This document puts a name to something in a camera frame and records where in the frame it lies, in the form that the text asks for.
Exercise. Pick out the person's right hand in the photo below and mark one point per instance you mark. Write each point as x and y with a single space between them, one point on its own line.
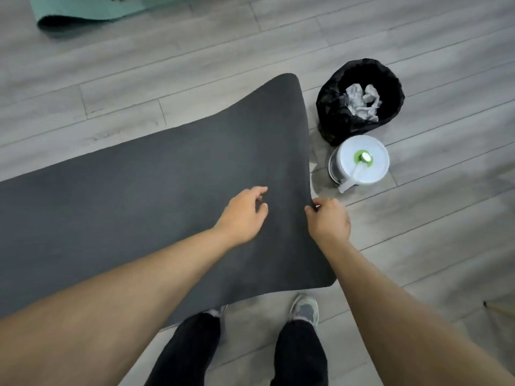
328 223

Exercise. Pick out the person's left hand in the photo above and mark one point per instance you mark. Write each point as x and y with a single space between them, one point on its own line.
241 221

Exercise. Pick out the white wipe tub green spout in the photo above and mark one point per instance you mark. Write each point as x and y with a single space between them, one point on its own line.
362 160

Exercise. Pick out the dark grey yoga mat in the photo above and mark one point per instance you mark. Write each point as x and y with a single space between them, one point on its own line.
120 196

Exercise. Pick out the person's right forearm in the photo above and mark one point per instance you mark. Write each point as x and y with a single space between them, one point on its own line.
410 317

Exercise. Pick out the person's left forearm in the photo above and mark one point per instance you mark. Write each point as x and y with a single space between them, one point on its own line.
100 309

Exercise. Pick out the person's right shoe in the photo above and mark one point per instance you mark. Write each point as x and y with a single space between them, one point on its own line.
305 309

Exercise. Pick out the person's shoe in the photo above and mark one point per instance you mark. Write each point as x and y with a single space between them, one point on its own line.
215 311
305 309

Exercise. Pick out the person's left shoe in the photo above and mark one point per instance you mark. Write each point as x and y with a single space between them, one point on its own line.
215 311

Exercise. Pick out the crumpled used white wipe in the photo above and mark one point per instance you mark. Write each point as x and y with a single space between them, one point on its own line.
372 102
354 98

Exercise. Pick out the teal floor mat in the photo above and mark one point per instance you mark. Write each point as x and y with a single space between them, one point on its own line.
88 9

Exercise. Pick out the black trash bag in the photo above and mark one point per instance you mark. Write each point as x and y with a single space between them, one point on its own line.
346 112

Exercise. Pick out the wooden chair leg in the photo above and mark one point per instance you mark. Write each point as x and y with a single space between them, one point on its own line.
499 307

